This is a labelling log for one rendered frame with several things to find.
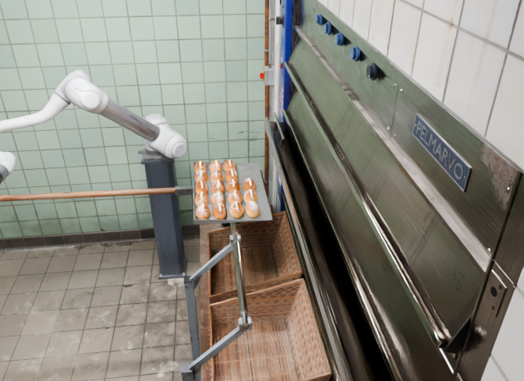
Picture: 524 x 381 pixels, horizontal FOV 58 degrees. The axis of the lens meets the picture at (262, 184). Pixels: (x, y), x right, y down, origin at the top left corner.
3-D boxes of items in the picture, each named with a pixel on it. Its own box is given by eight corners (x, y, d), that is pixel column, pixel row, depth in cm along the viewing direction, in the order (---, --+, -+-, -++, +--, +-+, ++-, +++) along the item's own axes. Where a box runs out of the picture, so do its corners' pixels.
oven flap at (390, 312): (290, 114, 255) (303, 80, 246) (429, 431, 103) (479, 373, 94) (282, 112, 254) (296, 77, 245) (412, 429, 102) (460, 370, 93)
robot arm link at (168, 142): (179, 132, 302) (196, 145, 287) (165, 153, 302) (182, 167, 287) (73, 69, 245) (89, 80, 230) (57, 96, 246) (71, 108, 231)
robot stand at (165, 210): (161, 261, 371) (144, 147, 319) (187, 259, 372) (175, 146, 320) (158, 279, 353) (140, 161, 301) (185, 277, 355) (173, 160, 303)
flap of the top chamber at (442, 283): (291, 67, 241) (306, 29, 232) (453, 351, 89) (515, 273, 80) (283, 64, 240) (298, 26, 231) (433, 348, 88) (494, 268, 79)
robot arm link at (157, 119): (163, 138, 318) (159, 107, 306) (176, 148, 305) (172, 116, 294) (140, 145, 309) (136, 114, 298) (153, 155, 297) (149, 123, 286)
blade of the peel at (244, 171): (193, 224, 213) (193, 220, 211) (192, 166, 259) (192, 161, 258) (272, 220, 217) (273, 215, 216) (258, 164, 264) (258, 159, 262)
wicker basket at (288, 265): (285, 245, 296) (287, 209, 281) (302, 312, 248) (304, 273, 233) (207, 251, 291) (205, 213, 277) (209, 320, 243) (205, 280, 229)
